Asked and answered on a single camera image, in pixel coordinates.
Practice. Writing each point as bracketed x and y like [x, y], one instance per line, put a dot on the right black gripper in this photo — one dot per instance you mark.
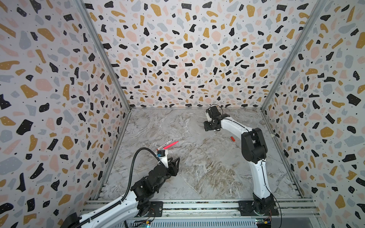
[209, 124]

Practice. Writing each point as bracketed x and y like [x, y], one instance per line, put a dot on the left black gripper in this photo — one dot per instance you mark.
[172, 168]

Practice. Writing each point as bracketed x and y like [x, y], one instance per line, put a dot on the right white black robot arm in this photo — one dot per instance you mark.
[253, 149]

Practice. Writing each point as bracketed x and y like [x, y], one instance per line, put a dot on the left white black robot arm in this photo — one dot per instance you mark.
[135, 203]

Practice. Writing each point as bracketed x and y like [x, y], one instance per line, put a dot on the red pink marker pen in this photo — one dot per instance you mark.
[170, 145]

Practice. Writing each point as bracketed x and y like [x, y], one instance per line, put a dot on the thin white red pen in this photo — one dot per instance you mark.
[164, 145]

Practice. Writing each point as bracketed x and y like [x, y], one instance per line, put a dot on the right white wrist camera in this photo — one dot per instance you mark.
[213, 111]

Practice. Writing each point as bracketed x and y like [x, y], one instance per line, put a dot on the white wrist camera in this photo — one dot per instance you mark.
[213, 111]
[163, 156]

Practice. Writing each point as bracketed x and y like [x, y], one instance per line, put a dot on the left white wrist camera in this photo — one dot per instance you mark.
[163, 156]

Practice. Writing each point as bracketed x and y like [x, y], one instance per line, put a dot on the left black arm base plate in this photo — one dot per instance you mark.
[150, 209]

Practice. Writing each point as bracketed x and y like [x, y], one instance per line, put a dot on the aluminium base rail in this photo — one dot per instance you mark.
[224, 213]

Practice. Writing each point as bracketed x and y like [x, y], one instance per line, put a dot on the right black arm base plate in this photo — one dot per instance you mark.
[252, 208]

